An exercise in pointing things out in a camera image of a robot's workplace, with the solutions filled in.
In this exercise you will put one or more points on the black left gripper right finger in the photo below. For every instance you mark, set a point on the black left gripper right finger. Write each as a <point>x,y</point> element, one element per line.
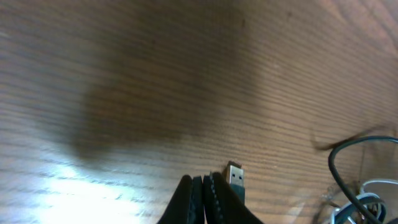
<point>222,205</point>

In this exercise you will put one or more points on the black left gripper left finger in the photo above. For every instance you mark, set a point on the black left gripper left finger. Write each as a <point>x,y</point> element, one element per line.
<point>186,205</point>

